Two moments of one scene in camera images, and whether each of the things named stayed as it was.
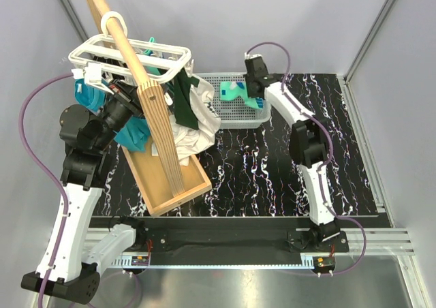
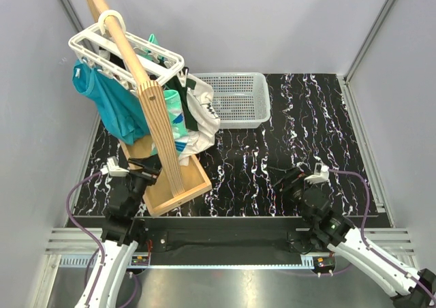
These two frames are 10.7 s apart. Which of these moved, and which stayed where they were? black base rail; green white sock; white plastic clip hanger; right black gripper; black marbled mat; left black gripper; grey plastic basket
Moved: left black gripper; right black gripper; white plastic clip hanger
Stayed: green white sock; black marbled mat; grey plastic basket; black base rail
